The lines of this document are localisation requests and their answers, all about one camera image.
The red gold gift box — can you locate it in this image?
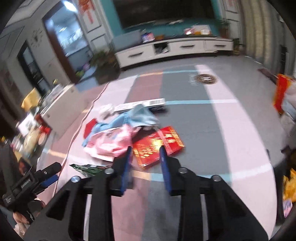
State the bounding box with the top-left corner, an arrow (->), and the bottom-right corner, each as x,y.
133,126 -> 185,169

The potted green plant left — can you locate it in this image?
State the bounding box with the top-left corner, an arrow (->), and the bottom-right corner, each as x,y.
90,50 -> 120,85

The blue red qr sign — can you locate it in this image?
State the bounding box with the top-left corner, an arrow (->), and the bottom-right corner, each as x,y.
142,32 -> 155,43

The potted plant on cabinet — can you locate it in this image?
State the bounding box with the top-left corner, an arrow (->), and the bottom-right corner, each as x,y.
218,19 -> 230,39

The small floor potted plant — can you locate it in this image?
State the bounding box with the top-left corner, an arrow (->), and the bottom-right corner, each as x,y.
233,38 -> 242,56

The long white barcode box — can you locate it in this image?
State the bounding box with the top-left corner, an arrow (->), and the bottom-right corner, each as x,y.
113,98 -> 166,113

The green snack wrapper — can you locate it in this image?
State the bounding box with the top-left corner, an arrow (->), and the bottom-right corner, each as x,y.
70,164 -> 108,177

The red orange shopping bag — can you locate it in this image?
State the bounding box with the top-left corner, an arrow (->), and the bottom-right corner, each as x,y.
273,74 -> 294,115

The patterned window curtain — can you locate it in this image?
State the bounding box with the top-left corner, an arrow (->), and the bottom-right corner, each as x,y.
238,1 -> 295,76

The black round trash bin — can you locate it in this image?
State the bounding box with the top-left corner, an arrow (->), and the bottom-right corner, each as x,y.
273,145 -> 295,225

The person's left hand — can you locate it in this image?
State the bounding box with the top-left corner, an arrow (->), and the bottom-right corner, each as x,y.
13,198 -> 46,235

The pink plastic bag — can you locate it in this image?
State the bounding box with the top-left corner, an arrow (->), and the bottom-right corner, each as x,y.
83,124 -> 141,162

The small red packet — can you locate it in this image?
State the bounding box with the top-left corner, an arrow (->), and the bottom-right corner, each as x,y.
83,118 -> 98,139

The light blue face mask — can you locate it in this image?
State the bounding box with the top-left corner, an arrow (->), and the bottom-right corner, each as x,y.
82,105 -> 159,147

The white tv cabinet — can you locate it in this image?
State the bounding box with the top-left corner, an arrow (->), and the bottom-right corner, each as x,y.
115,37 -> 234,68

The large black television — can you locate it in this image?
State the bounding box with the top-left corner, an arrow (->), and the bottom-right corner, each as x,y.
113,0 -> 214,28

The striped pink grey blanket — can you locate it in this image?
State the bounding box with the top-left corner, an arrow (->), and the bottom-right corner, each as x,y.
44,65 -> 277,240

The white plastic bag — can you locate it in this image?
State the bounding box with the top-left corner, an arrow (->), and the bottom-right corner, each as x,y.
280,81 -> 296,136

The grey panel on cabinet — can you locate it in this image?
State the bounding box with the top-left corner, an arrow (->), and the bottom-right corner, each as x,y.
111,30 -> 142,52

